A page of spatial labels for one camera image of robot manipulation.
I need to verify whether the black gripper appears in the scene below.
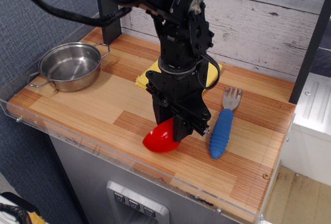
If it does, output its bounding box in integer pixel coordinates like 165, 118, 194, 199
145, 61, 211, 142

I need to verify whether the red plastic bowl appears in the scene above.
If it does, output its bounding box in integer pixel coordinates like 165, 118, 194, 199
143, 118, 180, 153

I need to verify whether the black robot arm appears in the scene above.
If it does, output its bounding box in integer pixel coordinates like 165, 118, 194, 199
112, 0, 214, 142

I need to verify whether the yellow folded cloth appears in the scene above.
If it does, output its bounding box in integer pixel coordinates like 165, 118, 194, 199
135, 61, 219, 95

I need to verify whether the silver dispenser button panel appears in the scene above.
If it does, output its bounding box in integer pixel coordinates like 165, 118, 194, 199
107, 180, 170, 223

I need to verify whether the grey toy fridge cabinet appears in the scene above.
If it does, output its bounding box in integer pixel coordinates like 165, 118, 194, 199
51, 137, 236, 223

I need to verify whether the small stainless steel pot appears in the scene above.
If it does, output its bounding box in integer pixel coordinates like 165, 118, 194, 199
27, 42, 110, 92

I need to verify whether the white ridged appliance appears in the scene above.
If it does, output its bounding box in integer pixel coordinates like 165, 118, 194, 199
280, 73, 330, 185

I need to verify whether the clear acrylic edge guard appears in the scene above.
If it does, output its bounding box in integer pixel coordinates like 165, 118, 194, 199
3, 90, 295, 223

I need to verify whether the yellow object bottom left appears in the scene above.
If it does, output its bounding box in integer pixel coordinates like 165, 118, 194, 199
28, 212, 47, 224

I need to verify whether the blue handled metal fork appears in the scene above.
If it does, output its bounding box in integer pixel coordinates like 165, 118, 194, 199
209, 86, 242, 159

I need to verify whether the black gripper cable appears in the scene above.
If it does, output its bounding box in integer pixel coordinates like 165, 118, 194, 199
195, 53, 221, 91

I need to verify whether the black left vertical post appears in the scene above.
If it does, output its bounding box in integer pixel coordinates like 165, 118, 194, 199
97, 0, 122, 44

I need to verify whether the black vertical post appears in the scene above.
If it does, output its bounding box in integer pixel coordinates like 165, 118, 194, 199
97, 0, 122, 44
289, 0, 330, 104

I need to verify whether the black right vertical post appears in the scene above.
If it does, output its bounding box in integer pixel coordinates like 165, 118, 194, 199
289, 0, 330, 104

